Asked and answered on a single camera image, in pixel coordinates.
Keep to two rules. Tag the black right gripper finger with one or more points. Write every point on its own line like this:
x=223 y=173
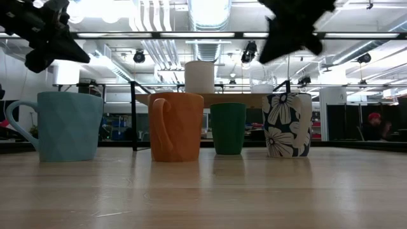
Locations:
x=280 y=47
x=314 y=43

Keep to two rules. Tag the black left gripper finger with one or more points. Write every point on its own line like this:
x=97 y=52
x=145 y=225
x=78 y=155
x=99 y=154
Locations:
x=36 y=62
x=63 y=47

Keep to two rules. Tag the clear plastic cup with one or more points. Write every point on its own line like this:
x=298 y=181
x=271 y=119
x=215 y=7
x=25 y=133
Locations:
x=262 y=82

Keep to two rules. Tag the blue faceted mug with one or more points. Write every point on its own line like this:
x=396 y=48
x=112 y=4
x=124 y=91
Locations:
x=68 y=127

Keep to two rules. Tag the floral print mug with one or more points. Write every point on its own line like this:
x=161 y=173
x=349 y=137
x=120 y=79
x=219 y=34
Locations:
x=286 y=127

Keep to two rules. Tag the white mug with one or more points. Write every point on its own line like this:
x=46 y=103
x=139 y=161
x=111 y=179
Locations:
x=199 y=78

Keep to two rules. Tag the green cup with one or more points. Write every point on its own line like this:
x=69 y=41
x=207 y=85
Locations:
x=228 y=128

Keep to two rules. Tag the orange faceted mug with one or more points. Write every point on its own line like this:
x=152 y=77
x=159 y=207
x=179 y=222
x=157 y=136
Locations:
x=181 y=127

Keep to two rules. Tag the black ceiling spotlight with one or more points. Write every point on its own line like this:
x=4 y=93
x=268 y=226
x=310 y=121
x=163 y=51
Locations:
x=139 y=57
x=249 y=52
x=364 y=58

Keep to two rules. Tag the black overhead crossbar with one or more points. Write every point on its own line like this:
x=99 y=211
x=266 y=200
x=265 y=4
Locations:
x=239 y=35

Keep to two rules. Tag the white pillar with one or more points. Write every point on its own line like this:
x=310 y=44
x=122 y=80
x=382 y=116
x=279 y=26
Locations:
x=332 y=111

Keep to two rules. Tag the person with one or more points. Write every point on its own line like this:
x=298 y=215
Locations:
x=375 y=127

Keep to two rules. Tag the silver ventilation duct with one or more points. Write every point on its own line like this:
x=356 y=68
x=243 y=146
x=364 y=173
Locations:
x=210 y=16

